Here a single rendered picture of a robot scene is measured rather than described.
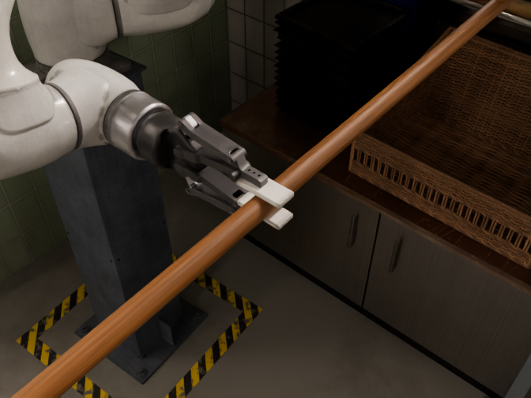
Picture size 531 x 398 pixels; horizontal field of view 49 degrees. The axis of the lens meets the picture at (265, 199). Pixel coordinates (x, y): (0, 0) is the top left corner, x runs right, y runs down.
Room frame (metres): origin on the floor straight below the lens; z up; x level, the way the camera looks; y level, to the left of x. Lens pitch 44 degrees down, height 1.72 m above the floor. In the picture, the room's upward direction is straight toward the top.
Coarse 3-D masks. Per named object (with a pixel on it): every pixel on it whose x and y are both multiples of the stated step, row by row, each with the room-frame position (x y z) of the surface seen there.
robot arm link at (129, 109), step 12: (120, 96) 0.69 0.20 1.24; (132, 96) 0.69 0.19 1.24; (144, 96) 0.69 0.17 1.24; (120, 108) 0.67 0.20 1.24; (132, 108) 0.67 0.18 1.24; (144, 108) 0.66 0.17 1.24; (156, 108) 0.67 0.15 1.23; (168, 108) 0.69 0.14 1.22; (108, 120) 0.66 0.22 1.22; (120, 120) 0.65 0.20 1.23; (132, 120) 0.65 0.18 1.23; (144, 120) 0.66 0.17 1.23; (108, 132) 0.66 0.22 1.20; (120, 132) 0.64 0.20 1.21; (132, 132) 0.64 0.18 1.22; (120, 144) 0.64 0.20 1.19; (132, 144) 0.64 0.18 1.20; (132, 156) 0.64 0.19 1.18
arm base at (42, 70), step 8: (104, 56) 1.12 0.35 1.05; (112, 56) 1.16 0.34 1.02; (32, 64) 1.13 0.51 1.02; (40, 64) 1.08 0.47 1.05; (104, 64) 1.11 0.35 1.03; (112, 64) 1.13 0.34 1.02; (120, 64) 1.14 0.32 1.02; (128, 64) 1.15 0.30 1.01; (40, 72) 1.07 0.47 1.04; (48, 72) 1.07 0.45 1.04; (120, 72) 1.13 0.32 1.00; (40, 80) 1.05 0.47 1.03
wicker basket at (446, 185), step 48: (480, 48) 1.54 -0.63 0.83; (432, 96) 1.56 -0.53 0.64; (480, 96) 1.48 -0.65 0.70; (528, 96) 1.40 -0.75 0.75; (384, 144) 1.21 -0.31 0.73; (432, 144) 1.39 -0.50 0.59; (480, 144) 1.39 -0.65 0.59; (528, 144) 1.34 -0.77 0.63; (432, 192) 1.18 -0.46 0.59; (480, 192) 1.03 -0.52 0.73; (528, 192) 1.18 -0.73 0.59; (480, 240) 1.00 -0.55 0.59; (528, 240) 0.93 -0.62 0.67
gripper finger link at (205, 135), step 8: (192, 112) 0.63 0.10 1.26; (184, 120) 0.61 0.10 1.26; (200, 120) 0.62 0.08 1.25; (184, 128) 0.60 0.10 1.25; (192, 128) 0.60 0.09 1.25; (200, 128) 0.60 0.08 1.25; (208, 128) 0.60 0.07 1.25; (192, 136) 0.59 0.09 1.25; (200, 136) 0.59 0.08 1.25; (208, 136) 0.59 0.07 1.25; (216, 136) 0.59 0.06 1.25; (224, 136) 0.59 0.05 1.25; (200, 144) 0.59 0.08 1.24; (208, 144) 0.58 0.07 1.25; (216, 144) 0.58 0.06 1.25; (224, 144) 0.58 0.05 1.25; (232, 144) 0.58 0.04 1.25; (216, 152) 0.57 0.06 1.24; (224, 152) 0.56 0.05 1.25; (224, 160) 0.56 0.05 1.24; (232, 160) 0.55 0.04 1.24
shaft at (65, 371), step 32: (512, 0) 1.07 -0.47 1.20; (416, 64) 0.83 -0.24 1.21; (384, 96) 0.74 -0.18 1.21; (352, 128) 0.66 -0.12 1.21; (320, 160) 0.60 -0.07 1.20; (224, 224) 0.48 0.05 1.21; (256, 224) 0.49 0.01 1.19; (192, 256) 0.43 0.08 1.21; (160, 288) 0.38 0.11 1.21; (128, 320) 0.34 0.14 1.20; (96, 352) 0.31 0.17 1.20; (32, 384) 0.27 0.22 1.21; (64, 384) 0.28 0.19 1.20
